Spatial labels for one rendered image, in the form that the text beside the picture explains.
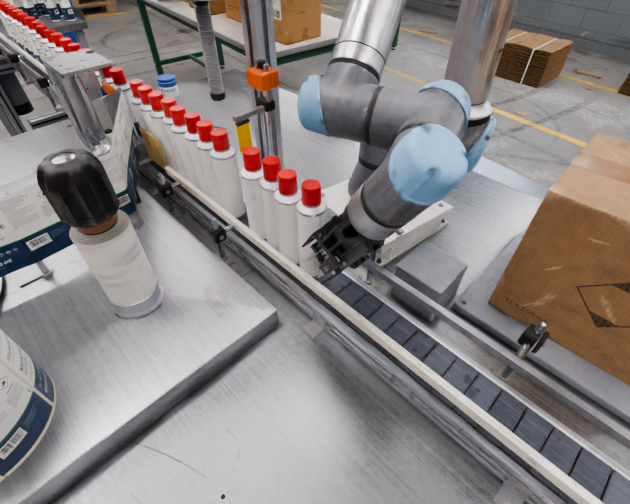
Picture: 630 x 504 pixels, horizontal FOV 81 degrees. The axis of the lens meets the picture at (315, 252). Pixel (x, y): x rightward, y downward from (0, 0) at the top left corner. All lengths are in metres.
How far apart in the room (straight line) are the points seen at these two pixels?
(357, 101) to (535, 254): 0.38
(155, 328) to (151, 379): 0.10
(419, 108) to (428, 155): 0.11
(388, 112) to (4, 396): 0.59
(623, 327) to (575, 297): 0.07
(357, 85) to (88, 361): 0.59
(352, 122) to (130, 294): 0.46
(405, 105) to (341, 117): 0.08
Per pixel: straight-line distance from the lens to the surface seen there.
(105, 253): 0.64
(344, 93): 0.52
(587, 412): 0.61
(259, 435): 0.64
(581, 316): 0.75
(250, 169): 0.72
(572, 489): 0.62
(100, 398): 0.69
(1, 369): 0.61
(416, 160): 0.39
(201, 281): 0.76
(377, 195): 0.43
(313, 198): 0.61
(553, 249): 0.68
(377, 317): 0.68
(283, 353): 0.70
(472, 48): 0.75
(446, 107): 0.49
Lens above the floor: 1.43
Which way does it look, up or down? 45 degrees down
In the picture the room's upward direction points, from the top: straight up
